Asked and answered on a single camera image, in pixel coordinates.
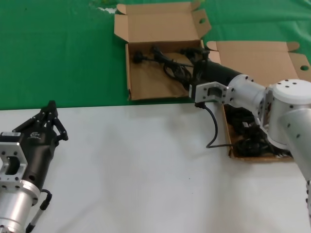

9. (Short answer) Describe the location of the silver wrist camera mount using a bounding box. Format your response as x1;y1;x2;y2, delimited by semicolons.
0;131;30;183
189;81;230;109

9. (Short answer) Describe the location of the torn-edged open cardboard box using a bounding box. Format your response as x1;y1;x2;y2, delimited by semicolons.
113;0;211;101

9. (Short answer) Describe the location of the green table cloth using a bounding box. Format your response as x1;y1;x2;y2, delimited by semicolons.
0;0;311;111

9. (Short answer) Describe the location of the black power cord with plug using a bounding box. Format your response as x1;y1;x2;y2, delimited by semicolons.
132;46;195;92

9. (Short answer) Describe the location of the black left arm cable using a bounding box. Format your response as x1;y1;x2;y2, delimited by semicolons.
24;188;53;233

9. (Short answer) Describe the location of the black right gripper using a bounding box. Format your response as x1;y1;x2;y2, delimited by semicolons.
180;45;244;91

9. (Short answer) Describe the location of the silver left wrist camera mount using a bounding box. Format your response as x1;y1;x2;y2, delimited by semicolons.
0;131;30;183

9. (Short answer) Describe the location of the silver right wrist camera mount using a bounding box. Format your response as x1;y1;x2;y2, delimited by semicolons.
189;81;230;109

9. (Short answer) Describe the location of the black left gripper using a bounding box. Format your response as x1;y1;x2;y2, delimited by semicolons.
12;100;69;192

